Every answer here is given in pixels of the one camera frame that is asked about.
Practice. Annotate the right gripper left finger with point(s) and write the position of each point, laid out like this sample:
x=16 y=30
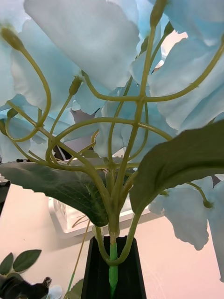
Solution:
x=98 y=278

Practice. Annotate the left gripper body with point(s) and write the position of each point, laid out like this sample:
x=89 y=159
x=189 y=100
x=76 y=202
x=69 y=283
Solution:
x=16 y=288

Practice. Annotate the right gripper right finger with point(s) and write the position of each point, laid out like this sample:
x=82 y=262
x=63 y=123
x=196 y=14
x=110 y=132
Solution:
x=130 y=278

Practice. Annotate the pale blue artificial flower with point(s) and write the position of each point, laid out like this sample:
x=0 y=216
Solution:
x=77 y=290
x=81 y=35

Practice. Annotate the dark green leaf twig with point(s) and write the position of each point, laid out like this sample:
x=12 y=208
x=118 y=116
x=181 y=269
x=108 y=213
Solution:
x=25 y=260

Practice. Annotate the shallow white box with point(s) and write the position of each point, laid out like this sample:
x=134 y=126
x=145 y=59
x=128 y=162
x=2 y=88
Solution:
x=70 y=224

